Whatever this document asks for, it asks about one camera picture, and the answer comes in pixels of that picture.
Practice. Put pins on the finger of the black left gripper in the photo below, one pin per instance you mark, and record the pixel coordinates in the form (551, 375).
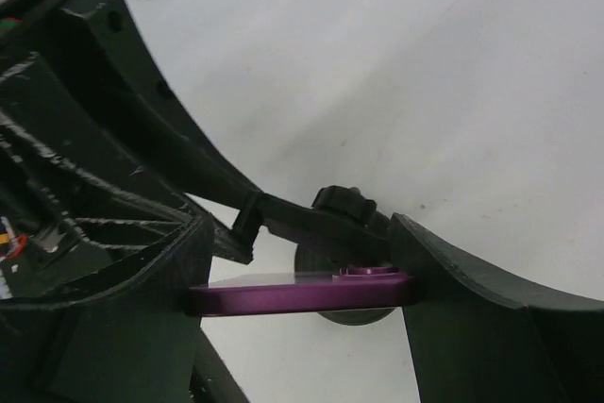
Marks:
(121, 86)
(146, 209)

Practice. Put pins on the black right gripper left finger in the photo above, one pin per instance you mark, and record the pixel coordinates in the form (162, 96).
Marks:
(118, 335)

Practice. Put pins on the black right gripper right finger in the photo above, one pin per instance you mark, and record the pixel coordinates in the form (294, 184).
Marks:
(479, 333)

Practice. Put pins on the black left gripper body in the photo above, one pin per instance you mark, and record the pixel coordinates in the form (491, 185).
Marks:
(19, 44)

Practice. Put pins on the purple phone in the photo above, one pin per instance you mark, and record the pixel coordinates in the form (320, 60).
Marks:
(352, 289)

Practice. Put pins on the black stand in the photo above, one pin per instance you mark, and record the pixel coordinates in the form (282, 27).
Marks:
(341, 229)

